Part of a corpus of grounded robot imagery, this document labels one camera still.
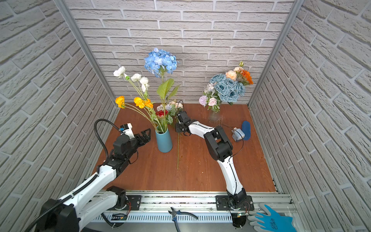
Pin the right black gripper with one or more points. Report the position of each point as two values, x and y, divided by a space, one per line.
178 126

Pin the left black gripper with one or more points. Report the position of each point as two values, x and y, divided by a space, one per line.
142 137

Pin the teal ceramic vase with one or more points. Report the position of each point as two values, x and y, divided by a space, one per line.
164 141

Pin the red gerbera stem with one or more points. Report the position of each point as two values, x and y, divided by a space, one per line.
161 120

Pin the orange white small bouquet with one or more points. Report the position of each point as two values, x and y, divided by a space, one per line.
143 107

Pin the clear glass vase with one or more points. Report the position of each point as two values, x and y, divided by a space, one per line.
214 116

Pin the white poppy stem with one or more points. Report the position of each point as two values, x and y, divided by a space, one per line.
137 81

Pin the dusty blue rose bouquet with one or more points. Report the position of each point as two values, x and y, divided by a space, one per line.
228 90

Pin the blue hydrangea white bouquet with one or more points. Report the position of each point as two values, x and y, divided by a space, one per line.
160 63

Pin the peach rose stem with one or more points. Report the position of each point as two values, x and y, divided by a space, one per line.
236 72

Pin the orange gerbera stem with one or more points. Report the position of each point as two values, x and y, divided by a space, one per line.
247 77

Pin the white lilac mixed bouquet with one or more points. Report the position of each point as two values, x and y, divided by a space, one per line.
210 98

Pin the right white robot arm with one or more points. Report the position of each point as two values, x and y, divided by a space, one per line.
220 149

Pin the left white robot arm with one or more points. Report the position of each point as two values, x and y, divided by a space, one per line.
73 211

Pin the blue oval object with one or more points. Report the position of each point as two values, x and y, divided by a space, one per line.
246 129

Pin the blue grey work glove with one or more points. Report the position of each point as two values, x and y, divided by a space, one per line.
270 221

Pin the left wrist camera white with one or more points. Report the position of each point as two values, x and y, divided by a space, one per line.
127 130

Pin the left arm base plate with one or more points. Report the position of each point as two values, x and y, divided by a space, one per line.
131 202

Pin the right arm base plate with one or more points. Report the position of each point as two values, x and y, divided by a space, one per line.
226 203

